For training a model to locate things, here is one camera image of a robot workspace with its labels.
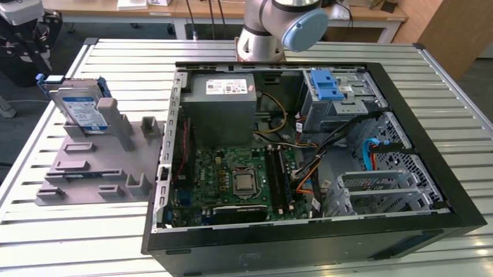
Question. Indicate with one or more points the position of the hard disk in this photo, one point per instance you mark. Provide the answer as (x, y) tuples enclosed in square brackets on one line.
[(82, 112)]

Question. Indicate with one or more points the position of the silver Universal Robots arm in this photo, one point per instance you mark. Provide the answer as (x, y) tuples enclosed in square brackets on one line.
[(261, 43)]

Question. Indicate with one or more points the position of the metal disk bay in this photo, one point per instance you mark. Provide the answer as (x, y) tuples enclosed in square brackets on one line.
[(384, 191)]

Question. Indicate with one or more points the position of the black office chair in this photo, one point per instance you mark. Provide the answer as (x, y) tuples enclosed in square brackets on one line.
[(22, 80)]

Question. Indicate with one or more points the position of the grey table leg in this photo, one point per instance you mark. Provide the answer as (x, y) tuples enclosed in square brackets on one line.
[(5, 108)]

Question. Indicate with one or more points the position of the small white box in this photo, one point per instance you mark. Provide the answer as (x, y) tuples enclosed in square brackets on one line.
[(157, 2)]

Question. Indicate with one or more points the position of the grey parts rack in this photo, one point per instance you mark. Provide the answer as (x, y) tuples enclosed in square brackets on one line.
[(100, 155)]

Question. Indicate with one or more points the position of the RAM stick on rack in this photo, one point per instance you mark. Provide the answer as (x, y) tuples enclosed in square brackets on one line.
[(82, 175)]

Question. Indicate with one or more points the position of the grey power supply unit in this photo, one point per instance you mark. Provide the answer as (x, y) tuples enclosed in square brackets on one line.
[(219, 121)]

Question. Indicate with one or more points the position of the green motherboard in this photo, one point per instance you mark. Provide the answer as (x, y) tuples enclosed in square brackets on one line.
[(209, 173)]

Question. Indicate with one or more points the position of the CPU socket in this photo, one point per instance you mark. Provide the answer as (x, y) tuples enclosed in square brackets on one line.
[(232, 181)]

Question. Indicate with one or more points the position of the silver CPU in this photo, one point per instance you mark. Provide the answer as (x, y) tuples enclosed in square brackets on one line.
[(244, 181)]

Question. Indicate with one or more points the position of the blue plastic drive latch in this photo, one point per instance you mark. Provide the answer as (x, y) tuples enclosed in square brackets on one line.
[(324, 86)]

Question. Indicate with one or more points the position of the black RAM slot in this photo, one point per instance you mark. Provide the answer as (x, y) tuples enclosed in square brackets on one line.
[(272, 179)]

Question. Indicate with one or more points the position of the metal optical drive cage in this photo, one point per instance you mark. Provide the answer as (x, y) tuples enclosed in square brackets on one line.
[(327, 115)]

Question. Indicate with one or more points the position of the black graphics card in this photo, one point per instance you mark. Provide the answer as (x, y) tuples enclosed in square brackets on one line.
[(237, 214)]

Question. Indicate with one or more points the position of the installed RAM stick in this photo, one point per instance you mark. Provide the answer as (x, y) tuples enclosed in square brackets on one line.
[(285, 184)]

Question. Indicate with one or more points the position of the black PC case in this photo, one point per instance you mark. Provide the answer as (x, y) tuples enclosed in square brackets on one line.
[(268, 254)]

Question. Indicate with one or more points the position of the wooden cabinet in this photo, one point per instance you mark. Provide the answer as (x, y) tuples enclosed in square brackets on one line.
[(454, 34)]

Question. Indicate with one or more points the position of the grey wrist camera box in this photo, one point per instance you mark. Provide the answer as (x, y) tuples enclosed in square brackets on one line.
[(18, 11)]

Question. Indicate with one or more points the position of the wooden desk white frame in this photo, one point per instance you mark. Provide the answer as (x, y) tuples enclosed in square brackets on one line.
[(96, 11)]

